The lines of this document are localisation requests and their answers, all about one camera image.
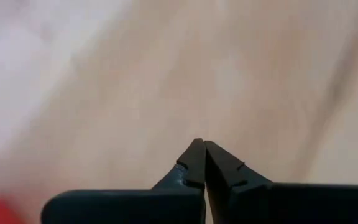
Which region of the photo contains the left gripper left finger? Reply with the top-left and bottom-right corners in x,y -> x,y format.
40,138 -> 207,224

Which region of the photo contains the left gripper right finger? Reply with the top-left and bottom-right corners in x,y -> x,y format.
204,139 -> 358,224

